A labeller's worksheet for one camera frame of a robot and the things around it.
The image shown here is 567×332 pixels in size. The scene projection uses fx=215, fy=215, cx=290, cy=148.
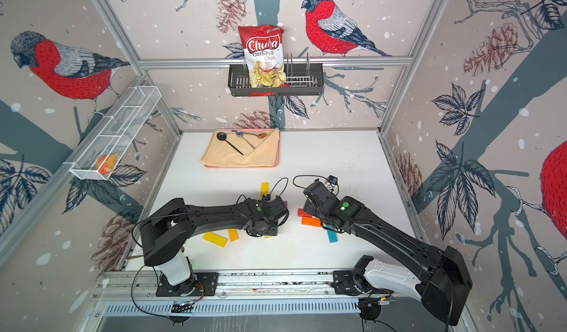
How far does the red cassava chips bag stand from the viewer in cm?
83

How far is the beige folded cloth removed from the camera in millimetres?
1091

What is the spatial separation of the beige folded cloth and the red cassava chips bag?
35 cm
